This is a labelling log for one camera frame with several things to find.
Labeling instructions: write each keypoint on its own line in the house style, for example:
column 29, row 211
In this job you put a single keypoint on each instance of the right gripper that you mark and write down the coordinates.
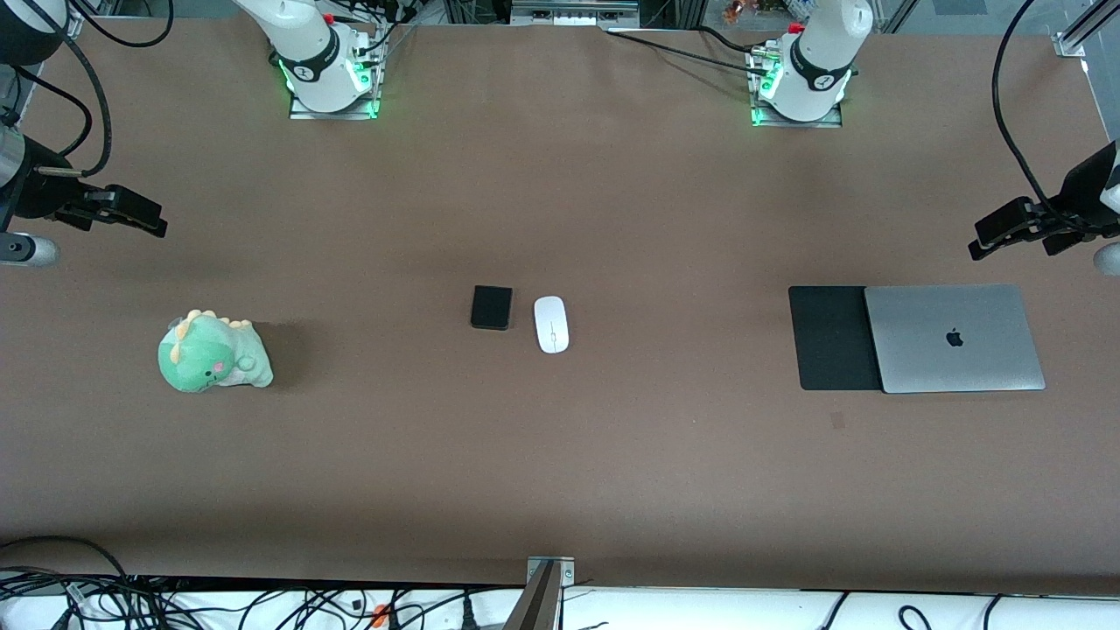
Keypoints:
column 39, row 188

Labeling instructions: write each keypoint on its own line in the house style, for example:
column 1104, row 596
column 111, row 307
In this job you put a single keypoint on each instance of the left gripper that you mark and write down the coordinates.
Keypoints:
column 1078, row 198

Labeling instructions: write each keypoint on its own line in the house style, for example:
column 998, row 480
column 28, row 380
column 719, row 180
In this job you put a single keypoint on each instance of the small black square box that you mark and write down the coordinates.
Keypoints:
column 492, row 308

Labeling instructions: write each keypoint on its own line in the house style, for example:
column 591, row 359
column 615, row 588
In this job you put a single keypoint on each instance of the white computer mouse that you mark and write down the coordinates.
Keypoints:
column 551, row 328

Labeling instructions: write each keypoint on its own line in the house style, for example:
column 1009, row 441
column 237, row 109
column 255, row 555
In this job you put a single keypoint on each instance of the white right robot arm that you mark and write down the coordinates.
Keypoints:
column 315, row 52

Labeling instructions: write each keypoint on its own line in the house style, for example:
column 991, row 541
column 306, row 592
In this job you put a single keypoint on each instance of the black mouse pad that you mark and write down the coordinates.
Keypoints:
column 831, row 341

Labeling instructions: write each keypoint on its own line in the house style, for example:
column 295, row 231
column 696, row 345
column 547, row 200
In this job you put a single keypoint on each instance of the silver laptop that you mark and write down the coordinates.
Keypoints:
column 954, row 367

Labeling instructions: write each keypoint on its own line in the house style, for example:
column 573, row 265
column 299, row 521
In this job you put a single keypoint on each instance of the green dinosaur plush toy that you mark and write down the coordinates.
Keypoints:
column 206, row 359

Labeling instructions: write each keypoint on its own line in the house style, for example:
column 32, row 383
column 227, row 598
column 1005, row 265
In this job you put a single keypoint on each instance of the grey metal box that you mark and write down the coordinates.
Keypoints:
column 573, row 16

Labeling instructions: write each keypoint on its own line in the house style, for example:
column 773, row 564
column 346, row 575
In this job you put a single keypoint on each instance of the aluminium frame profile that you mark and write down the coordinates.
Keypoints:
column 77, row 26
column 1081, row 35

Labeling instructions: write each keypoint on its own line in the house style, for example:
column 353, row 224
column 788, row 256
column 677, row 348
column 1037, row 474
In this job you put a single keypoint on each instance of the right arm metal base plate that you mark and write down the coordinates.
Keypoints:
column 332, row 115

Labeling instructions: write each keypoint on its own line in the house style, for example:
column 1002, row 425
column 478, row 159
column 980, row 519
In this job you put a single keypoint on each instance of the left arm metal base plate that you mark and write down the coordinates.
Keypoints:
column 796, row 123

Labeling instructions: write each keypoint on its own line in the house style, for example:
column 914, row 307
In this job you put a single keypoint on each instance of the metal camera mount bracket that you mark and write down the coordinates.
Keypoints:
column 538, row 604

